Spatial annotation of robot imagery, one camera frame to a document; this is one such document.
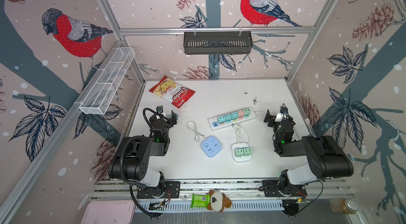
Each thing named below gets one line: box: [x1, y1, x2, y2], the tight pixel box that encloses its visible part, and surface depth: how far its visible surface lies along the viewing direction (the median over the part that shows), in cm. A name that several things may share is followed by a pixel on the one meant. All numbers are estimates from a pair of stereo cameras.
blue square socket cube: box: [200, 135, 223, 158], surface depth 87 cm
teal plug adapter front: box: [218, 115, 226, 124], surface depth 94 cm
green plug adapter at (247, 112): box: [243, 107, 251, 117], surface depth 97 cm
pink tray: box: [80, 200, 136, 224], surface depth 68 cm
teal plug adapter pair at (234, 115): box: [231, 111, 239, 120], surface depth 95 cm
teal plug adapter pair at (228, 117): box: [224, 113, 233, 122], surface depth 94 cm
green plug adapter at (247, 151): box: [243, 147, 252, 156], surface depth 81 cm
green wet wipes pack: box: [190, 193, 211, 209], surface depth 71 cm
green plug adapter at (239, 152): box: [234, 147, 244, 157], surface depth 81 cm
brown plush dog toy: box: [207, 189, 233, 213], surface depth 70 cm
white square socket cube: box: [231, 142, 253, 163], surface depth 83 cm
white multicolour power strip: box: [207, 107, 257, 131], surface depth 97 cm
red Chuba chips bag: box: [149, 75, 196, 109], surface depth 112 cm
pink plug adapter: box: [237, 109, 245, 118], surface depth 95 cm
